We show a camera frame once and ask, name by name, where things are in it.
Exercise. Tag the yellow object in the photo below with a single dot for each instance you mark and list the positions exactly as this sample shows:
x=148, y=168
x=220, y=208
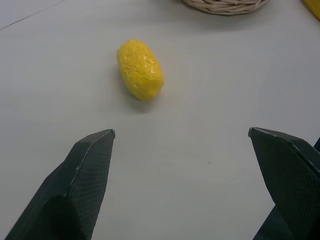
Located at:
x=314, y=7

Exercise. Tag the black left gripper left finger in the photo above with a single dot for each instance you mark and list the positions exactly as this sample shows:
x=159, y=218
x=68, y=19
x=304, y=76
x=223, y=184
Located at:
x=72, y=190

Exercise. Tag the wicker basket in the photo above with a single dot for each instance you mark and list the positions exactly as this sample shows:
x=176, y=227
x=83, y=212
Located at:
x=225, y=5

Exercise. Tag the yellow lemon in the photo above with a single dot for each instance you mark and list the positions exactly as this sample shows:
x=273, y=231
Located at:
x=140, y=69

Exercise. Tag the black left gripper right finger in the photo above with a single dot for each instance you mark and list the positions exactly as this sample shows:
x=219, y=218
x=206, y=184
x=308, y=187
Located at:
x=287, y=180

